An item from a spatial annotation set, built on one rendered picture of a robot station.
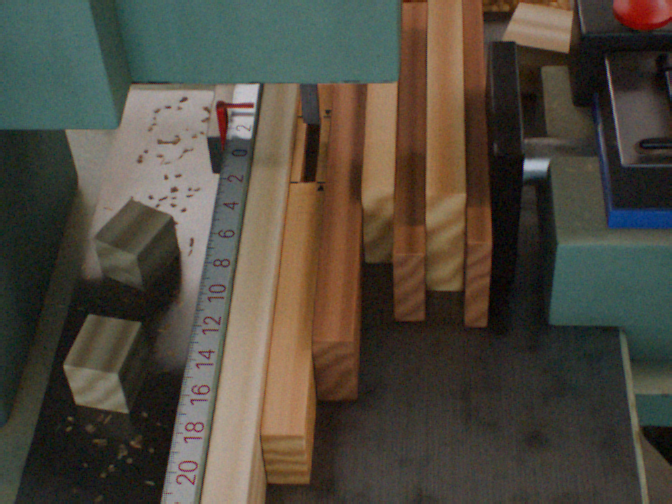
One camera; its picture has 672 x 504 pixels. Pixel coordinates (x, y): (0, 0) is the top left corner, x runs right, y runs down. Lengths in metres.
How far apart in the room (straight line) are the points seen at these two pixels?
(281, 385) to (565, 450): 0.14
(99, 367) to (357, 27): 0.26
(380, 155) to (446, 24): 0.10
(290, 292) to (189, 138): 0.33
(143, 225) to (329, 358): 0.25
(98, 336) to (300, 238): 0.16
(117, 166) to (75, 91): 0.30
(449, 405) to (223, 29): 0.21
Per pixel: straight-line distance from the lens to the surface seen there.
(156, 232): 0.79
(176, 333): 0.78
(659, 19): 0.63
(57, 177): 0.83
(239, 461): 0.53
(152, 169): 0.89
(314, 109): 0.67
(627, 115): 0.61
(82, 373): 0.73
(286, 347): 0.58
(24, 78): 0.60
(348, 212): 0.63
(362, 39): 0.60
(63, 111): 0.61
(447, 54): 0.69
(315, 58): 0.61
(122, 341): 0.73
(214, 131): 0.83
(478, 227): 0.60
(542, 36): 0.76
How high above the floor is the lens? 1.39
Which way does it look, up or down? 46 degrees down
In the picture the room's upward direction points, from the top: 4 degrees counter-clockwise
